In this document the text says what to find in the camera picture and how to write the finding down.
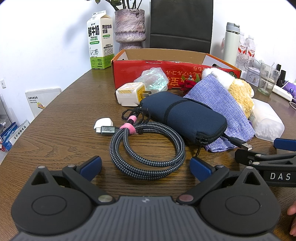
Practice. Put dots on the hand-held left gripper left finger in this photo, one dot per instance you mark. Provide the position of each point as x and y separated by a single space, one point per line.
93 166

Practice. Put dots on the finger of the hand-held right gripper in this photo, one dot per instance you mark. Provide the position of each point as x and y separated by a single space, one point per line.
285 144
245 155

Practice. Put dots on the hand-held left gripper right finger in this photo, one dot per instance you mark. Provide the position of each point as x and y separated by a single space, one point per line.
200 168

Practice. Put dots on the clear cotton swab box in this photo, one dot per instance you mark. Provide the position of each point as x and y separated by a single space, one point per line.
268 122

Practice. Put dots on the small white adapter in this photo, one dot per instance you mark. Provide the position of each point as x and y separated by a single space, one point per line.
103 122

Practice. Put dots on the navy zip pouch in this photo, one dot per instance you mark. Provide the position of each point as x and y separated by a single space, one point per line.
185 115

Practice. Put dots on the white yellow plush toy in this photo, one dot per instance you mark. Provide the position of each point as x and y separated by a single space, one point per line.
241 92

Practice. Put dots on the purple cloth bag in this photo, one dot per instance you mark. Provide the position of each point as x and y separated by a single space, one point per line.
215 97

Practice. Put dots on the white yellow charger plug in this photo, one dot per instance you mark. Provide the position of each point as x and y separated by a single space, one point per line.
128 95

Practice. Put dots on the red flower ornament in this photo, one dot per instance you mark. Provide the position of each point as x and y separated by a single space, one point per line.
187 84

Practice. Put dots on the clear plastic bag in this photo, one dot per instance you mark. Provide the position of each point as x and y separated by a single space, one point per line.
153 78

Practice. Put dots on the red cardboard box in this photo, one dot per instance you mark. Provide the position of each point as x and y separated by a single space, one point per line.
129 71

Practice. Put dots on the brown wooden desktop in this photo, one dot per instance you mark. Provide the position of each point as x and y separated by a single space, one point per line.
69 111

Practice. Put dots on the person's right hand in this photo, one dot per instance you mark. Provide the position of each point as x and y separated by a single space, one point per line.
292 212

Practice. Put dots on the white power strip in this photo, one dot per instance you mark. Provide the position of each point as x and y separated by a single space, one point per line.
282 92

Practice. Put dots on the purple packet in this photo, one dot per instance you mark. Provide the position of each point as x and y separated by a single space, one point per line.
291 89

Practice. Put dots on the clear glass cup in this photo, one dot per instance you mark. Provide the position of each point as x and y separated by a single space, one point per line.
268 81

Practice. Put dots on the small black bottle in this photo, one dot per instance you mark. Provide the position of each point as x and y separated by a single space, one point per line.
282 78
278 67

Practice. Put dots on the white tin box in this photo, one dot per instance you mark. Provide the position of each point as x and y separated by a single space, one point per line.
251 77

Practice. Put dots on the blue white boxes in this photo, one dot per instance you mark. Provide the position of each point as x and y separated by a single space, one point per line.
11 135

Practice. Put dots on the clear water bottle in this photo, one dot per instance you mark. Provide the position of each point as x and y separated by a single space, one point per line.
251 48
241 51

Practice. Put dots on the white thermos bottle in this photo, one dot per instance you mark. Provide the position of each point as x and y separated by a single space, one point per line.
231 46

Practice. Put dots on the green white milk carton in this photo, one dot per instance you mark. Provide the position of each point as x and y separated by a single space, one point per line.
100 41

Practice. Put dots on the purple stone vase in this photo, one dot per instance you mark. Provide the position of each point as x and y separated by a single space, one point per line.
130 29

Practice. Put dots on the black paper bag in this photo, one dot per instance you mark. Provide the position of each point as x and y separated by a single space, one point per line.
180 25

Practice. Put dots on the dried flowers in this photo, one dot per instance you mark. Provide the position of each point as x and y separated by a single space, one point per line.
120 4

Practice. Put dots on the white wall panel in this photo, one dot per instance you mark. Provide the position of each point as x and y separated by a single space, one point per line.
41 102

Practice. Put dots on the white wall switch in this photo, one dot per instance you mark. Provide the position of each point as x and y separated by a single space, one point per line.
2 83

